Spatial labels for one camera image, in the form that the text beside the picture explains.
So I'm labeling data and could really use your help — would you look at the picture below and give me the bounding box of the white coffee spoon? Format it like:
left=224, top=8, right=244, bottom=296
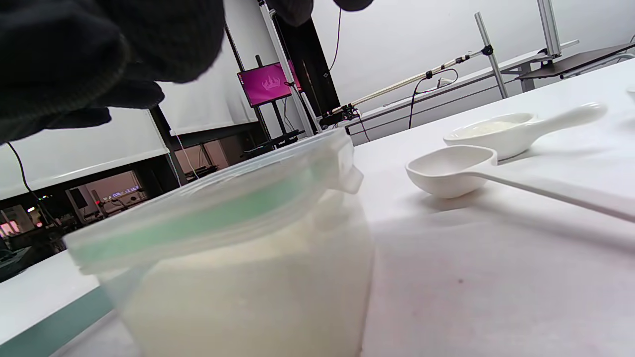
left=405, top=145, right=635, bottom=223

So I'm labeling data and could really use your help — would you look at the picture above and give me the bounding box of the clear container lid green rim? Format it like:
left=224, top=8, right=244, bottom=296
left=63, top=127, right=365, bottom=276

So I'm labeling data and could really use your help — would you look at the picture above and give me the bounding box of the person's right hand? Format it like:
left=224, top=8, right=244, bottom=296
left=0, top=0, right=375, bottom=145

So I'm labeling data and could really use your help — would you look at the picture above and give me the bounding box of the black glove cable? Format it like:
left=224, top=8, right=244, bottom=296
left=5, top=141, right=56, bottom=228

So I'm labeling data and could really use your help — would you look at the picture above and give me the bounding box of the black pillar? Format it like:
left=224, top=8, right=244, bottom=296
left=272, top=12, right=342, bottom=130

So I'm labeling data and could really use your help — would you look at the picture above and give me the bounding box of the white blind cord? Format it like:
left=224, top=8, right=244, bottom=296
left=175, top=133, right=200, bottom=180

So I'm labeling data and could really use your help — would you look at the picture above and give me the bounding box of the white round measuring scoop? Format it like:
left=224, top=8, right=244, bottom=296
left=443, top=102, right=609, bottom=161

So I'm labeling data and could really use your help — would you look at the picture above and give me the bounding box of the white desk with black edge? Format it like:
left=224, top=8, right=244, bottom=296
left=342, top=40, right=581, bottom=145

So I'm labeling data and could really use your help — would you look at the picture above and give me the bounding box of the person's left hand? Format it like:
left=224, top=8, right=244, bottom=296
left=47, top=79, right=165, bottom=130

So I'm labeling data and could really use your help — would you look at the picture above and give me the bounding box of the silver aluminium frame post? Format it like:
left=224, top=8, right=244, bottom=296
left=257, top=0, right=318, bottom=138
left=537, top=0, right=564, bottom=58

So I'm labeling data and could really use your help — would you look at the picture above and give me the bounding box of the white rod on silver stand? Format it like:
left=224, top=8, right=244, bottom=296
left=319, top=12, right=509, bottom=127

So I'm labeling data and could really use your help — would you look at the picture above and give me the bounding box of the white sugar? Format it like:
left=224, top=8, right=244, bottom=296
left=119, top=191, right=375, bottom=357

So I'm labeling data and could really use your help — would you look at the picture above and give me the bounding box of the magenta screen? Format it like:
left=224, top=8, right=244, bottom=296
left=237, top=60, right=302, bottom=108

